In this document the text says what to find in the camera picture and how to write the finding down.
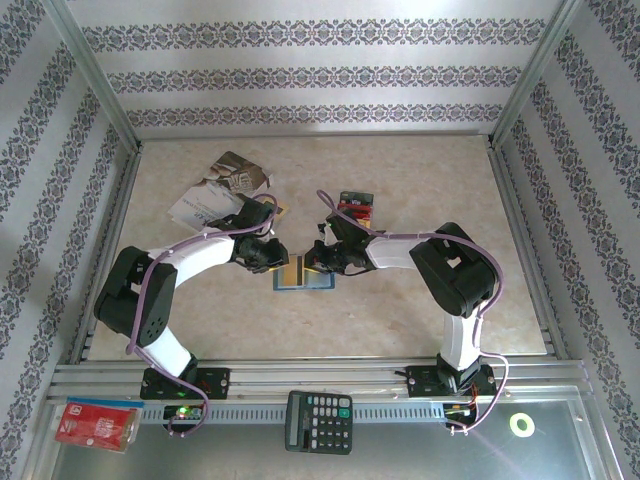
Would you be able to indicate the blue card holder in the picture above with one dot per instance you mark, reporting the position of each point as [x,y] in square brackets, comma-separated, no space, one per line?
[322,284]

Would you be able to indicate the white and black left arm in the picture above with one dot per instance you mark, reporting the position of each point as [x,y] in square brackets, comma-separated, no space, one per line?
[200,257]

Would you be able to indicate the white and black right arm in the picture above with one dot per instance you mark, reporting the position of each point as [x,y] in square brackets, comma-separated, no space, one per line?
[395,252]

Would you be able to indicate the red VIP card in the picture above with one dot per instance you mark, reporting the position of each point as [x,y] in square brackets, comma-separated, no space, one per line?
[361,207]

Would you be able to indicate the dark picture card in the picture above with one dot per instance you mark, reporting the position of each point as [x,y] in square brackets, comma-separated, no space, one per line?
[357,198]

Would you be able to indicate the small gold silver calculator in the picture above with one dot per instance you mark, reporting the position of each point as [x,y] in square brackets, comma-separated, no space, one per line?
[283,210]

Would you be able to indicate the photo cover book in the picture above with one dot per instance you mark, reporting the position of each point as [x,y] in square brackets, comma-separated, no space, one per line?
[225,172]

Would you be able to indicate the black desk calculator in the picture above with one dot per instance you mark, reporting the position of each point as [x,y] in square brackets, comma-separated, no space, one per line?
[320,425]

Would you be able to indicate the controller board with LED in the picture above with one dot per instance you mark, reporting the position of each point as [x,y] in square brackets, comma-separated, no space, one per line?
[182,412]
[457,410]

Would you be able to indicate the grey metal sheet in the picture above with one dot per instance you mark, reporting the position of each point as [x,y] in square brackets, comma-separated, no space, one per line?
[425,450]

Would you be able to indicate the green tape roll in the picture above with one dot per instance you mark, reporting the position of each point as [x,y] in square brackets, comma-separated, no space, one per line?
[513,425]

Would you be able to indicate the red packet in clear pouch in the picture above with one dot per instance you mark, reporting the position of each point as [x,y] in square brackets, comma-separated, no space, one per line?
[95,427]

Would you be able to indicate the aluminium back rail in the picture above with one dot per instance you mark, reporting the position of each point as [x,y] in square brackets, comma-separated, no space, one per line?
[310,135]

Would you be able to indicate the aluminium mounting rail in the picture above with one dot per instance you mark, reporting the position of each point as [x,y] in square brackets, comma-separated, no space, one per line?
[325,375]

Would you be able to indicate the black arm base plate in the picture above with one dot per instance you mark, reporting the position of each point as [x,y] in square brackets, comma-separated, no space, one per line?
[215,382]
[420,382]

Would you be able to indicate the aluminium side rail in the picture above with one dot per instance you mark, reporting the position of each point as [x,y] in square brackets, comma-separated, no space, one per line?
[515,210]
[119,210]

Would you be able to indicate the aluminium frame post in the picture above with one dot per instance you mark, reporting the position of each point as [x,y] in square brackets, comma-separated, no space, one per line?
[535,70]
[90,70]

